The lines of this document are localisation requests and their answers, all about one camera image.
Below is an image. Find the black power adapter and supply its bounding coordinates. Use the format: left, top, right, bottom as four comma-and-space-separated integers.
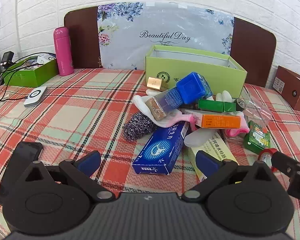
0, 52, 14, 67

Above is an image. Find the black tape roll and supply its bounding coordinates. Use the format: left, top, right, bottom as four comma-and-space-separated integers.
234, 98, 247, 112

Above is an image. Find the small white box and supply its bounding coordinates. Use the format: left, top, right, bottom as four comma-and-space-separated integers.
37, 53, 57, 64

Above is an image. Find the plain green small box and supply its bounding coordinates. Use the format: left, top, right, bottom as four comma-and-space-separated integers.
198, 99, 237, 113

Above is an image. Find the clear plastic container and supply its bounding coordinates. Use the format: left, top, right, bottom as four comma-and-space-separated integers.
240, 87, 273, 128

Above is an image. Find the large light green box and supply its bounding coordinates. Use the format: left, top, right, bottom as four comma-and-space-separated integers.
145, 45, 248, 99

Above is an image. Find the floral plastic package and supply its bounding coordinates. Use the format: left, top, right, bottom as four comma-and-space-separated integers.
97, 2, 235, 70

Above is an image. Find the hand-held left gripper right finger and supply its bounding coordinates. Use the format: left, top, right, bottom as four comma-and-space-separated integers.
181, 150, 278, 203

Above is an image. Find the white glove pink cuff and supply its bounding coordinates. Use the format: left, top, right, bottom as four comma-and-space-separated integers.
184, 90, 248, 148
133, 89, 195, 130

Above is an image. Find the blue medicine box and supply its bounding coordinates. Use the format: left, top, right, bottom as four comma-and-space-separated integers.
132, 121, 190, 176

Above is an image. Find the blue silver long box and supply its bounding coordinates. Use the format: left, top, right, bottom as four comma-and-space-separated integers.
145, 87, 184, 121

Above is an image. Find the plaid bedsheet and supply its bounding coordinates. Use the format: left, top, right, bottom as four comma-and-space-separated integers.
0, 68, 300, 238

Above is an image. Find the white yellow medicine box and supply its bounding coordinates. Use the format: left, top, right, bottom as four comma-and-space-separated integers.
186, 132, 239, 181

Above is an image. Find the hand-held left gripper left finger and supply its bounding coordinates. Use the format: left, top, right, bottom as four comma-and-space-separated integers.
17, 151, 115, 203

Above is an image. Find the red tape roll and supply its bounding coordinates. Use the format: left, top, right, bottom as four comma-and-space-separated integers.
258, 148, 279, 173

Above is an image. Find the steel wool scrubber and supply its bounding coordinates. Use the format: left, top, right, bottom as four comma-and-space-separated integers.
122, 112, 157, 141

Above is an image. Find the black cable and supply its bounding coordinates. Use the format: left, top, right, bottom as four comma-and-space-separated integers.
0, 95, 30, 106
0, 54, 45, 90

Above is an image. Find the small green storage box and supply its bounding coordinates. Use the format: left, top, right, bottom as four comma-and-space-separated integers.
4, 59, 59, 87

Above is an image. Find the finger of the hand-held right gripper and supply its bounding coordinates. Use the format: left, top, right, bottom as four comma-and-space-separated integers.
271, 151, 300, 178

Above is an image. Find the brown cardboard box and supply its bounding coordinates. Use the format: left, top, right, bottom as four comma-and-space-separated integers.
272, 65, 300, 112

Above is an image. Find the orange white box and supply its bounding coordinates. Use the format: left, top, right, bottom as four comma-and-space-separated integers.
187, 112, 242, 129

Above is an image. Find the dark green printed packet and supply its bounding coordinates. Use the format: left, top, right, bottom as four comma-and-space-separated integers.
243, 120, 271, 155

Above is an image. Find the small gold box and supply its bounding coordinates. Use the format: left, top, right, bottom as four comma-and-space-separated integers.
147, 76, 168, 91

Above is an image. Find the blue cube box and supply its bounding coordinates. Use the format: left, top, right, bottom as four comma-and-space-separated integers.
176, 72, 212, 105

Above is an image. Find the black smartphone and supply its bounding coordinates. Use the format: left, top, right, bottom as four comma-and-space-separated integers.
0, 142, 44, 205

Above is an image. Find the pink thermos bottle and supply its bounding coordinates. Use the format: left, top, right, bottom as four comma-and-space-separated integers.
53, 26, 74, 76

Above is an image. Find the white wireless charger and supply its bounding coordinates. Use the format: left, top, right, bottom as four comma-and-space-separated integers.
24, 86, 48, 108

